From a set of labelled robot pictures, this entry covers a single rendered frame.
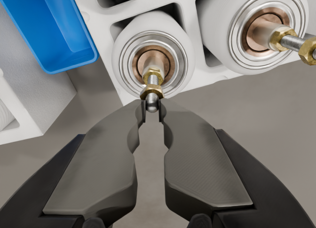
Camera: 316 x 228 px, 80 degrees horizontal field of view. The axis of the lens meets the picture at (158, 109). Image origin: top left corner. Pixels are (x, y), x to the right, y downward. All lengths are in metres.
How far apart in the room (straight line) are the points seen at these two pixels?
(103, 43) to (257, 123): 0.49
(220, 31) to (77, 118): 0.47
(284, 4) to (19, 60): 0.39
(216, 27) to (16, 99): 0.32
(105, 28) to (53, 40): 0.20
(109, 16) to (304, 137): 0.65
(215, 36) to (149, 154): 0.48
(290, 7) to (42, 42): 0.38
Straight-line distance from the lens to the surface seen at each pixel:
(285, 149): 0.75
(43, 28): 0.45
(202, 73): 0.30
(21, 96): 0.39
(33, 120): 0.40
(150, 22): 0.21
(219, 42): 0.22
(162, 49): 0.21
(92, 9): 0.29
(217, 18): 0.23
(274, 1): 0.23
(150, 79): 0.17
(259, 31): 0.22
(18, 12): 0.42
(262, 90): 0.58
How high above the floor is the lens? 0.46
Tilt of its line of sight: 59 degrees down
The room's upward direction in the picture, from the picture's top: 178 degrees clockwise
